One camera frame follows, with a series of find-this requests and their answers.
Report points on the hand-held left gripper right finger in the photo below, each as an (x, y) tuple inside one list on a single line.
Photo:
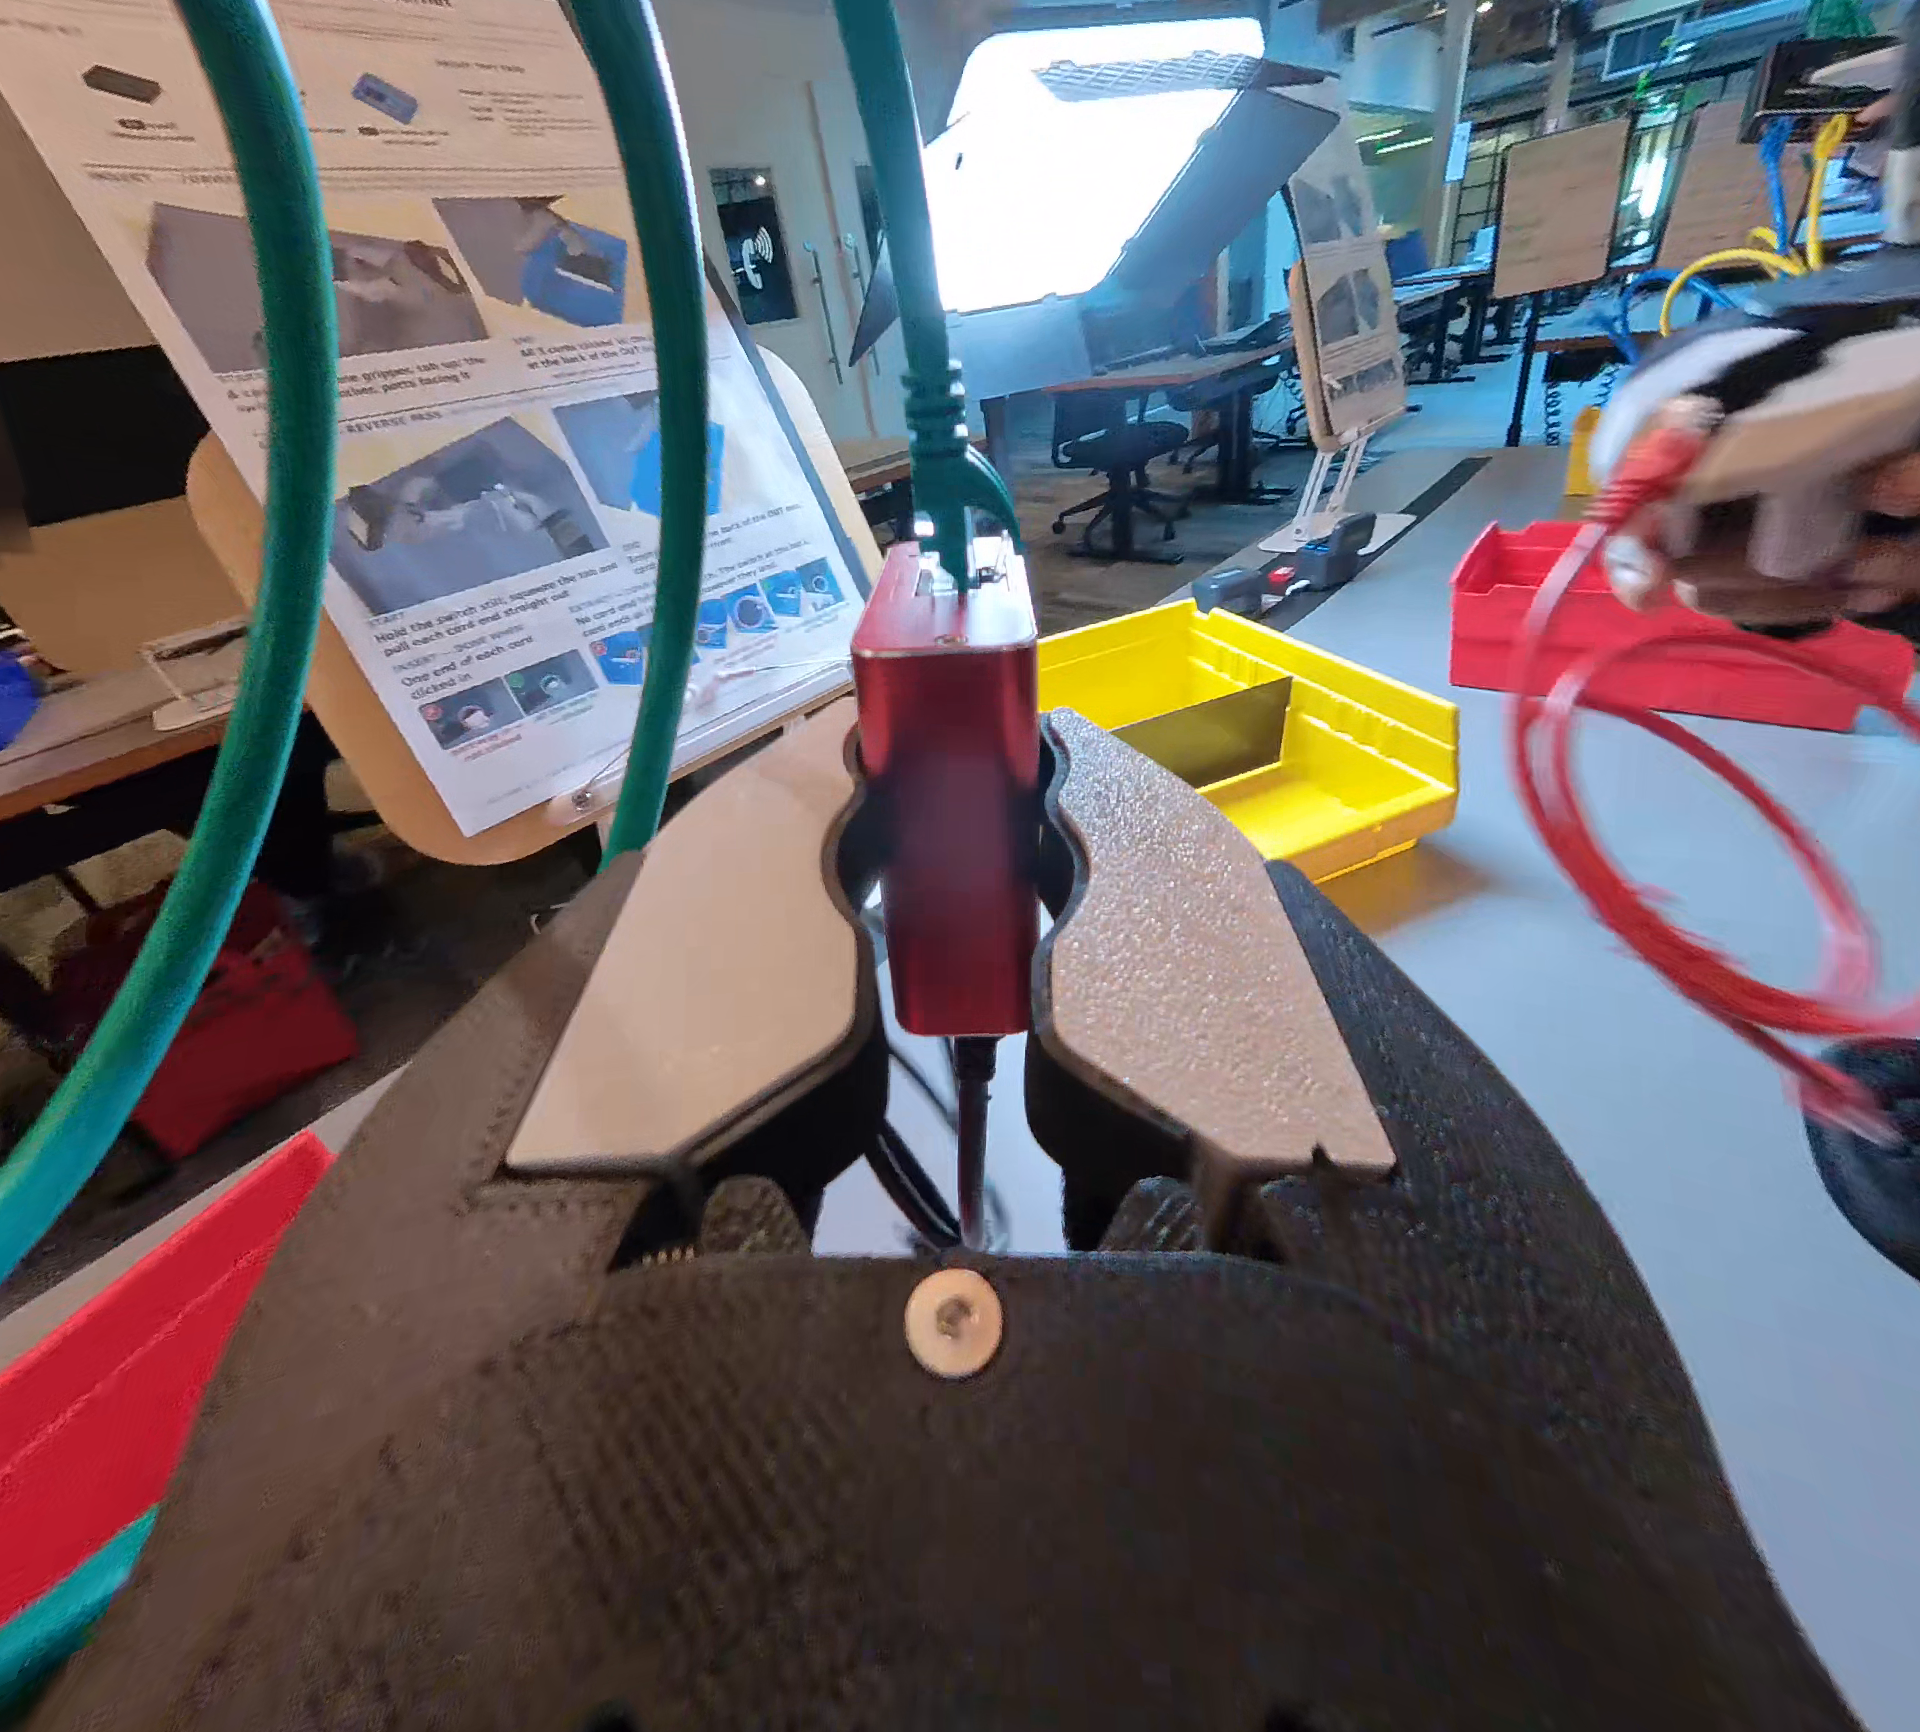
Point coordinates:
[(1201, 982)]

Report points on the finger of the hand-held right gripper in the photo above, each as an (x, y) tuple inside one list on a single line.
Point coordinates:
[(1702, 375), (1845, 412)]

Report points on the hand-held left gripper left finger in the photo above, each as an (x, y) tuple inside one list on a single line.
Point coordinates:
[(704, 982)]

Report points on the yellow plastic bin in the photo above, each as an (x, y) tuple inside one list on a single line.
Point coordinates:
[(1350, 773)]

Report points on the red metal port box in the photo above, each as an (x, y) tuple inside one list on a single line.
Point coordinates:
[(945, 832)]

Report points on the red plastic bin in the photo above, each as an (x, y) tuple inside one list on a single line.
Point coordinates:
[(121, 1387)]

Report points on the person's right hand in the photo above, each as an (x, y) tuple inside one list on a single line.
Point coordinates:
[(1883, 562)]

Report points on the wooden partition board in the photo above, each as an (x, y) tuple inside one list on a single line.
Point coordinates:
[(1561, 210)]

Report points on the red ribbed plastic crate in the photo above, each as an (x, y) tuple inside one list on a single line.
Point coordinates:
[(1544, 622)]

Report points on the poster stand with white legs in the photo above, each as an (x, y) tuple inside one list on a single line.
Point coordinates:
[(1350, 307)]

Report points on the black tabletop device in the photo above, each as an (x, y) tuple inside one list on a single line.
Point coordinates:
[(1335, 547)]

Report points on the red fabric bag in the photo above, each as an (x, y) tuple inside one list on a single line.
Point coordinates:
[(255, 1042)]

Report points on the black office chair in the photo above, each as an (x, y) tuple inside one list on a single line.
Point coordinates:
[(1118, 443)]

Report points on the printed instruction poster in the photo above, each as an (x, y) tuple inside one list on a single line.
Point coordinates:
[(451, 262)]

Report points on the black wall sign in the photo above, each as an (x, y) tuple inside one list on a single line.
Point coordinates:
[(755, 255)]

